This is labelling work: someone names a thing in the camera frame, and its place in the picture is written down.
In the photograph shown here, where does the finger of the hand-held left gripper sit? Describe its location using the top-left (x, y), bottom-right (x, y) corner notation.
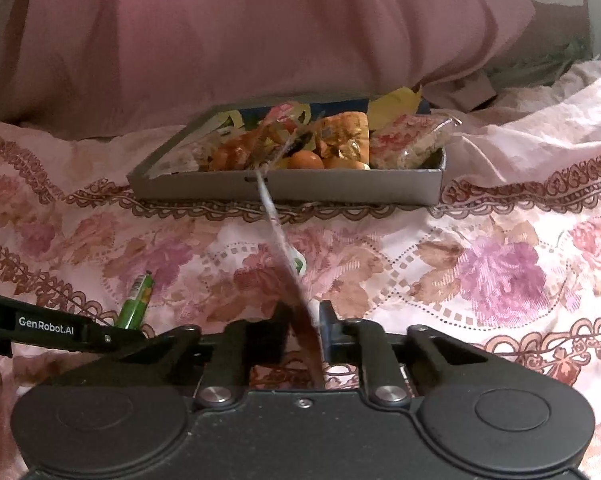
top-left (0, 290), bottom-right (157, 360)

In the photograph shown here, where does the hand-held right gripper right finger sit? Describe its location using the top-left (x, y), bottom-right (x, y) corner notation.
top-left (320, 301), bottom-right (561, 407)

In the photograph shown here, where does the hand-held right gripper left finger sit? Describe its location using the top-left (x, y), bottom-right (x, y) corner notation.
top-left (50, 302), bottom-right (292, 407)

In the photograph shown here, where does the white snack packet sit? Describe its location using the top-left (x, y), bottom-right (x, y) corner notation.
top-left (254, 170), bottom-right (327, 392)

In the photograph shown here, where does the small green snack packet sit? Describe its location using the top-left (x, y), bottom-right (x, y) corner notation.
top-left (117, 271), bottom-right (157, 332)

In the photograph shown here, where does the grey box with yellow print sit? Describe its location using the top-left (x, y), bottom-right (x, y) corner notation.
top-left (127, 91), bottom-right (449, 207)

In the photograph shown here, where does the round orange snack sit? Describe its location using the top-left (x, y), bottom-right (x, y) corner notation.
top-left (325, 156), bottom-right (371, 171)
top-left (286, 150), bottom-right (325, 170)

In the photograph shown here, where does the orange-red snack packet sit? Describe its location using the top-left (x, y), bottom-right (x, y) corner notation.
top-left (209, 134), bottom-right (262, 172)

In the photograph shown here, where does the gold snack packet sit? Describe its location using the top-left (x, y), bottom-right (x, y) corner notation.
top-left (314, 112), bottom-right (371, 157)

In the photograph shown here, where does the rice cracker packet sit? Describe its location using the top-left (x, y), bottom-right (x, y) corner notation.
top-left (369, 114), bottom-right (457, 171)

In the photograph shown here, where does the floral bed sheet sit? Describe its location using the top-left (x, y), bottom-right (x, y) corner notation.
top-left (0, 60), bottom-right (601, 480)

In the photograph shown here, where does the pink quilt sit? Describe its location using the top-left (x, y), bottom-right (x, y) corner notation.
top-left (0, 0), bottom-right (537, 137)

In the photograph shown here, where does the grey-green cloth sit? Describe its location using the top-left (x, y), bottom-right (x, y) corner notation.
top-left (479, 0), bottom-right (595, 92)

